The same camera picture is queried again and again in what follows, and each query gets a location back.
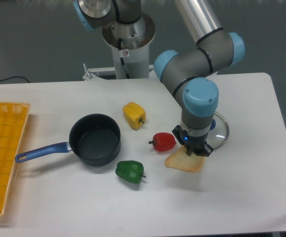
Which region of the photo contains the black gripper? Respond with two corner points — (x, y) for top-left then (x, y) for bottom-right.
(172, 125), (213, 157)

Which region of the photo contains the triangle toast bread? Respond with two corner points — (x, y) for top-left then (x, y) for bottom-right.
(165, 146), (205, 173)

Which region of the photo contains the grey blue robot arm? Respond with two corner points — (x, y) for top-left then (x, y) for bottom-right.
(73, 0), (245, 157)

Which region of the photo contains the glass pot lid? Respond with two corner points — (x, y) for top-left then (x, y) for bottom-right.
(207, 112), (230, 150)

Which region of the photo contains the red bell pepper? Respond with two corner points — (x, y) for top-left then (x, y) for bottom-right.
(148, 132), (176, 152)

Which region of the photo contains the green bell pepper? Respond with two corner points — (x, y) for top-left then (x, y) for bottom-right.
(115, 160), (145, 184)

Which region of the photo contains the yellow bell pepper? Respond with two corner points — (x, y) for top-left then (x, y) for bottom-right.
(122, 102), (146, 130)

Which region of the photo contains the yellow woven basket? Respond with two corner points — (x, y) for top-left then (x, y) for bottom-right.
(0, 102), (31, 216)

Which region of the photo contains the dark pot blue handle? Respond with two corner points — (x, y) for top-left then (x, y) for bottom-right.
(15, 114), (121, 167)

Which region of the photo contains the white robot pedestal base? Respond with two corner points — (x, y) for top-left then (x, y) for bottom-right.
(83, 5), (155, 79)

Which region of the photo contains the black cable on floor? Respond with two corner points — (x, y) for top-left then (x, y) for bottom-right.
(0, 76), (30, 83)

